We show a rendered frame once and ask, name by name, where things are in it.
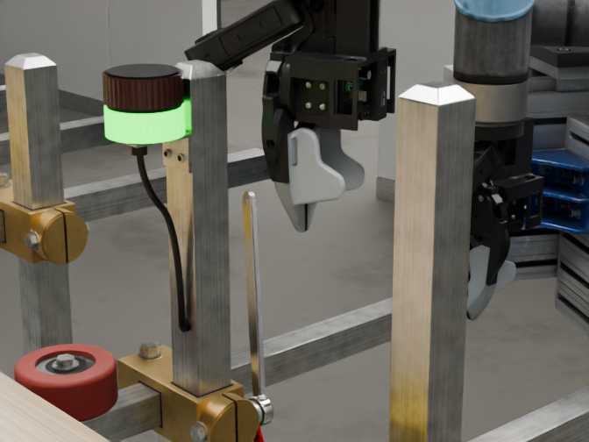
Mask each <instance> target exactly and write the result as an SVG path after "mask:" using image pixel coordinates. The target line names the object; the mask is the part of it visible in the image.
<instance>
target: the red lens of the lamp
mask: <svg viewBox="0 0 589 442"><path fill-rule="evenodd" d="M107 70H108V69H107ZM107 70H105V71H103V103H104V104H105V105H106V106H109V107H111V108H115V109H120V110H131V111H149V110H159V109H166V108H171V107H174V106H177V105H180V104H182V103H184V71H183V70H182V69H180V68H179V70H180V71H181V72H180V73H179V74H178V75H175V76H171V77H166V78H161V79H160V78H159V79H152V80H149V79H148V80H147V79H146V80H132V79H130V80H129V79H127V80H126V79H119V78H115V77H111V76H109V75H107V74H105V72H106V71H107Z"/></svg>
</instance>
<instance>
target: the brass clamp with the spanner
mask: <svg viewBox="0 0 589 442"><path fill-rule="evenodd" d="M160 352H161V353H162V357H161V358H160V359H158V360H153V361H144V360H140V359H139V358H138V353H134V354H132V355H129V356H126V357H123V358H121V359H118V360H117V374H118V390H120V389H123V388H126V387H129V386H131V385H134V384H137V383H142V384H144V385H146V386H147V387H148V388H150V389H153V390H154V391H156V392H158V393H160V417H161V426H159V427H156V428H154V429H152V430H153V431H155V432H157V433H158V434H159V435H161V436H163V437H164V438H167V439H168V440H170V441H172V442H252V441H253V440H254V438H255V436H256V434H257V431H258V428H259V413H258V411H257V409H256V407H255V406H254V405H253V404H252V403H251V402H249V401H247V400H245V399H244V386H243V385H241V384H239V383H237V382H235V381H233V380H231V385H229V386H227V387H224V388H221V389H217V390H215V391H212V392H209V393H207V394H204V395H202V396H196V395H194V394H192V393H190V392H188V391H187V390H186V389H183V388H181V387H179V386H177V385H176V384H174V383H173V358H172V349H171V348H169V347H167V346H163V345H162V346H160Z"/></svg>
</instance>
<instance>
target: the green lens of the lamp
mask: <svg viewBox="0 0 589 442"><path fill-rule="evenodd" d="M103 107H104V127H105V137H106V138H107V139H110V140H113V141H116V142H121V143H129V144H153V143H161V142H168V141H172V140H176V139H179V138H181V137H183V136H184V135H185V104H184V103H183V104H182V105H181V107H180V108H178V109H176V110H171V111H165V112H159V113H147V114H132V113H123V112H116V111H113V110H109V109H108V108H107V106H106V105H104V106H103Z"/></svg>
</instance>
